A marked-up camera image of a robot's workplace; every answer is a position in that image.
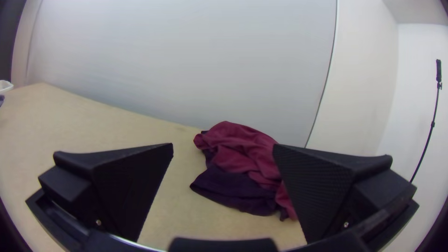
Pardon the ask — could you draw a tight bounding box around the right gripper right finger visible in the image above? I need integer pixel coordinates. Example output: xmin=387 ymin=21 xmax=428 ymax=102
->
xmin=272 ymin=143 xmax=418 ymax=244

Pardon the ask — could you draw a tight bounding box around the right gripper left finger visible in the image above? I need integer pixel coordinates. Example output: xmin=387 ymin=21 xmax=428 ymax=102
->
xmin=37 ymin=142 xmax=174 ymax=242

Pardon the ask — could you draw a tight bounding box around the maroon t-shirt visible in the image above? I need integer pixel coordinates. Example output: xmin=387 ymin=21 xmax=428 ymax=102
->
xmin=193 ymin=120 xmax=298 ymax=221

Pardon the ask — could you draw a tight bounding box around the black tripod stand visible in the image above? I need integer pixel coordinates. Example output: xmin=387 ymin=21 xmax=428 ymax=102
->
xmin=409 ymin=58 xmax=443 ymax=183

